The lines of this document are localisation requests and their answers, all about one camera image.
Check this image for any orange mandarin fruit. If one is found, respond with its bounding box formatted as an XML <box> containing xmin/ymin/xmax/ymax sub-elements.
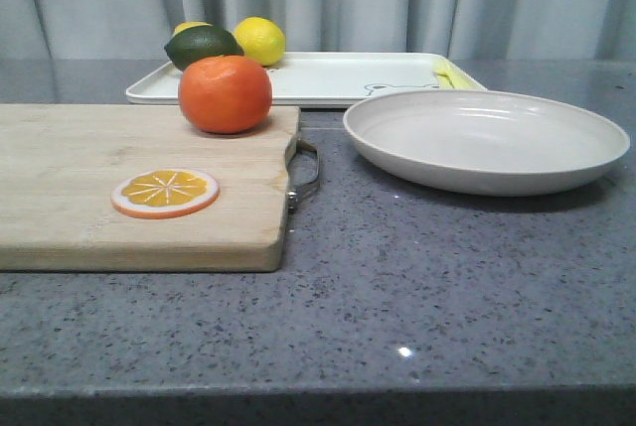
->
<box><xmin>178</xmin><ymin>56</ymin><xmax>272</xmax><ymax>134</ymax></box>

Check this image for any beige round plate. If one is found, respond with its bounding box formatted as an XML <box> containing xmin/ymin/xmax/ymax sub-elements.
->
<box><xmin>343</xmin><ymin>89</ymin><xmax>630</xmax><ymax>197</ymax></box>

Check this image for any white bear print tray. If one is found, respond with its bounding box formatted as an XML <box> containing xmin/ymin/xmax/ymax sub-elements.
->
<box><xmin>124</xmin><ymin>51</ymin><xmax>489</xmax><ymax>109</ymax></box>

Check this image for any orange slice toy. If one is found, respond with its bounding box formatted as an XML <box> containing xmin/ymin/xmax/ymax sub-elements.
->
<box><xmin>110</xmin><ymin>168</ymin><xmax>221</xmax><ymax>219</ymax></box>

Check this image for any yellow lemon right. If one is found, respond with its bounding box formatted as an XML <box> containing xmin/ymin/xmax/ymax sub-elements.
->
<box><xmin>234</xmin><ymin>17</ymin><xmax>286</xmax><ymax>67</ymax></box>

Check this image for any yellow lemon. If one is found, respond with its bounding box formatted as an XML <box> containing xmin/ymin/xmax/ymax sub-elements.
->
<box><xmin>234</xmin><ymin>17</ymin><xmax>286</xmax><ymax>67</ymax></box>
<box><xmin>172</xmin><ymin>21</ymin><xmax>210</xmax><ymax>36</ymax></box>

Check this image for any yellow plastic fork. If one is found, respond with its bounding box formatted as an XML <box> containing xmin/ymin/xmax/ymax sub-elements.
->
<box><xmin>432</xmin><ymin>59</ymin><xmax>458</xmax><ymax>89</ymax></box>

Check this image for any yellow plastic spoon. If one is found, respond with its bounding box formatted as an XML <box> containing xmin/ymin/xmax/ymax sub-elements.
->
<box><xmin>448</xmin><ymin>61</ymin><xmax>485</xmax><ymax>89</ymax></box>

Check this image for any dark green lime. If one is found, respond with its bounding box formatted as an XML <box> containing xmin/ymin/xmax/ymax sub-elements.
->
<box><xmin>164</xmin><ymin>25</ymin><xmax>243</xmax><ymax>71</ymax></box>

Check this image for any yellow lemon left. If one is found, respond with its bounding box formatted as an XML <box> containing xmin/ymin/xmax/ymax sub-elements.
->
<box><xmin>172</xmin><ymin>21</ymin><xmax>210</xmax><ymax>36</ymax></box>

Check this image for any wooden cutting board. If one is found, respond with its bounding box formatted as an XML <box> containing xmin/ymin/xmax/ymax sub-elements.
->
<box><xmin>1</xmin><ymin>104</ymin><xmax>300</xmax><ymax>272</ymax></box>

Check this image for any grey curtain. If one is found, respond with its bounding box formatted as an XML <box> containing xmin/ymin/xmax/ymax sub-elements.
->
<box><xmin>1</xmin><ymin>0</ymin><xmax>635</xmax><ymax>61</ymax></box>

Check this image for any metal cutting board handle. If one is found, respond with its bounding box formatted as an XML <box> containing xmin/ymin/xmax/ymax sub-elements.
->
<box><xmin>286</xmin><ymin>139</ymin><xmax>321</xmax><ymax>213</ymax></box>

